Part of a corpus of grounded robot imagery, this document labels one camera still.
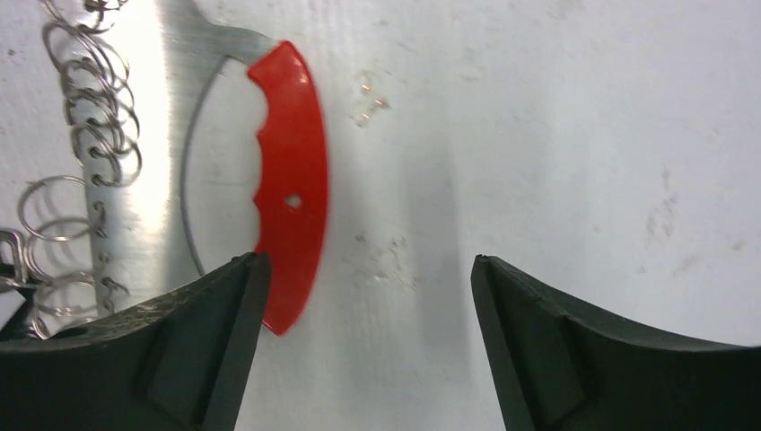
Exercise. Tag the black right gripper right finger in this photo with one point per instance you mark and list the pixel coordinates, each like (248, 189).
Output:
(560, 363)

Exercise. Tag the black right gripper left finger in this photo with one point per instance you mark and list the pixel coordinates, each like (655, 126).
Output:
(179, 361)

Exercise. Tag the steel key holder red handle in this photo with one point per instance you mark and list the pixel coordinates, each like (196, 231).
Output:
(134, 75)

